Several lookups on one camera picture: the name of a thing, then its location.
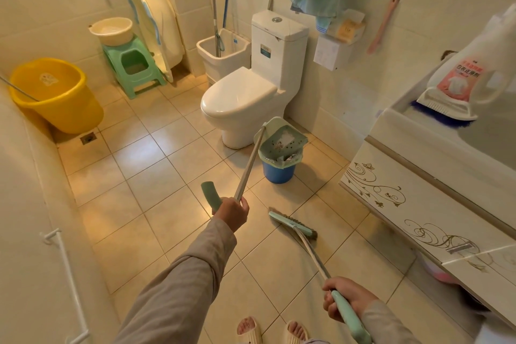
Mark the person's left hand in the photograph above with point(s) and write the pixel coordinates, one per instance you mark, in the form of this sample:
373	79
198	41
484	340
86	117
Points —
231	212

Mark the person's right hand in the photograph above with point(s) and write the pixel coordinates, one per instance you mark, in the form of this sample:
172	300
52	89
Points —
348	295

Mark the blue lined trash bin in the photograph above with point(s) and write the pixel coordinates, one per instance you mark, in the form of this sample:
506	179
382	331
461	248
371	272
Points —
278	174

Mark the person's left forearm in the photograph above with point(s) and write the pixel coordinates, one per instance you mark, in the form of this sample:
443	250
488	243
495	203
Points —
185	287

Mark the beige tiled floor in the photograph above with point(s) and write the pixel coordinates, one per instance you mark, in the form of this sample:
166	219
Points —
161	202

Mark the metal floor drain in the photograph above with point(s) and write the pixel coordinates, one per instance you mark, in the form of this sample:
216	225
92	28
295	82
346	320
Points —
88	138

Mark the grey patterned trousers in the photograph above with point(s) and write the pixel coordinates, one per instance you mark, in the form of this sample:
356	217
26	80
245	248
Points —
316	342

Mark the cream rubber slipper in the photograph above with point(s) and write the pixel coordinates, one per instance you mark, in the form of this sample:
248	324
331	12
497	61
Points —
249	331
295	333

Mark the pink plastic container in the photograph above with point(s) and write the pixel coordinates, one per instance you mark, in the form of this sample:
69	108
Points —
441	275

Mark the white vanity cabinet with sink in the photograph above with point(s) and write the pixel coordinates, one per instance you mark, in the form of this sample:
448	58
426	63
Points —
423	202

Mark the black plastic container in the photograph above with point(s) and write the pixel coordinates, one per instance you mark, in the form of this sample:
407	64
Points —
473	301

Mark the green plastic stool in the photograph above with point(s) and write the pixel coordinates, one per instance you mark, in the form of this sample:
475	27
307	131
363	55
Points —
133	73

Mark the white towel bar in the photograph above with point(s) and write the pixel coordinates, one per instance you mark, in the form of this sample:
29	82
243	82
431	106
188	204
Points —
68	275

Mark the white toilet paper sheet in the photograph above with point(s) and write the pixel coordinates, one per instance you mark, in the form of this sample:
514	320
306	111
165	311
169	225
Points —
328	53

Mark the yellow plastic tub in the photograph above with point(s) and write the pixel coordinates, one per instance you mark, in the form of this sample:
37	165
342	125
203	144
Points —
64	106

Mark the white baby bathtub blue trim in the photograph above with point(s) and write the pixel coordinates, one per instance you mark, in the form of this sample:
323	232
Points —
161	21

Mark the white scrub brush blue bristles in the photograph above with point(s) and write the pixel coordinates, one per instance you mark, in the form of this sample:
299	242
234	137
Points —
443	110

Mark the blue mop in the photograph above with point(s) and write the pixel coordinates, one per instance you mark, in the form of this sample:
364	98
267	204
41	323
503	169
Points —
226	1

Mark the white round basin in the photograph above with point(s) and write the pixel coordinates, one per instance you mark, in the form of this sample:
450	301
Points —
111	35

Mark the yellow white tissue packet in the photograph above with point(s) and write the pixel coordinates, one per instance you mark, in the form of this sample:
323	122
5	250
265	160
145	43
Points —
346	27

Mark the white pink detergent bottle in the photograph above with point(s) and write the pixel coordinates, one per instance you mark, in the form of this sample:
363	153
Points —
471	69

